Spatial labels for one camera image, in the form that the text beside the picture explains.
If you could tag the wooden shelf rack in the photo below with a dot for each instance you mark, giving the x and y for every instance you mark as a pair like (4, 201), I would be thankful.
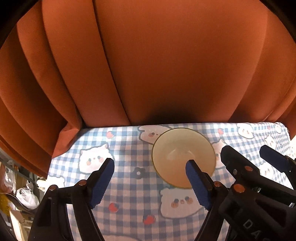
(17, 221)

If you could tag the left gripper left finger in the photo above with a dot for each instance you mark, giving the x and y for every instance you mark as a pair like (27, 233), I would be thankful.
(51, 222)

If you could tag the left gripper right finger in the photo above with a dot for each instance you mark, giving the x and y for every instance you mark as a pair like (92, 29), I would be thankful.
(210, 194)

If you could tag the floral ceramic bowl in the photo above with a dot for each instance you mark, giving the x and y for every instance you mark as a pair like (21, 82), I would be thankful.
(174, 148)

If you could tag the blue checked bear tablecloth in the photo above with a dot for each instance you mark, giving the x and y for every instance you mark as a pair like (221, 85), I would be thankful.
(138, 204)

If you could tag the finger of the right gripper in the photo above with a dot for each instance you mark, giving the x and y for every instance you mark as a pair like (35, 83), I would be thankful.
(248, 174)
(282, 163)

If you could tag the orange curtain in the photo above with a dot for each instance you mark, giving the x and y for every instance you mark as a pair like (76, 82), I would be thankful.
(67, 65)

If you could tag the white plastic bag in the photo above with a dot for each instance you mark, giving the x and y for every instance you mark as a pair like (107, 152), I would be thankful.
(27, 198)

